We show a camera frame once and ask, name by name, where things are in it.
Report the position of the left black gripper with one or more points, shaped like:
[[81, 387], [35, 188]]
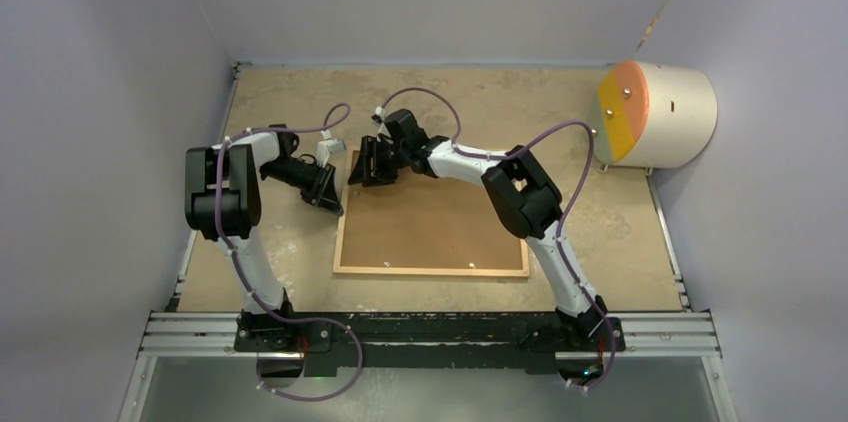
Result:
[[322, 192]]

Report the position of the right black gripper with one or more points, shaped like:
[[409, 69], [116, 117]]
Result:
[[370, 149]]

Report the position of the light wooden picture frame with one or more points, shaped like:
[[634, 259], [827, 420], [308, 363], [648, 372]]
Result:
[[338, 253]]

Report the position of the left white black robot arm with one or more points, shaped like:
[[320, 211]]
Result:
[[223, 203]]

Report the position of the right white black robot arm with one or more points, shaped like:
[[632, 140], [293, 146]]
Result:
[[525, 198]]

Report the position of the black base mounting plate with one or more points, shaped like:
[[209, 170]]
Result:
[[539, 343]]

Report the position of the white cylinder with coloured face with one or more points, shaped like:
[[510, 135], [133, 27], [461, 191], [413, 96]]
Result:
[[652, 116]]

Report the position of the aluminium rail frame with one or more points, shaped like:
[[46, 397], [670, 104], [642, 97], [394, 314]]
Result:
[[656, 335]]

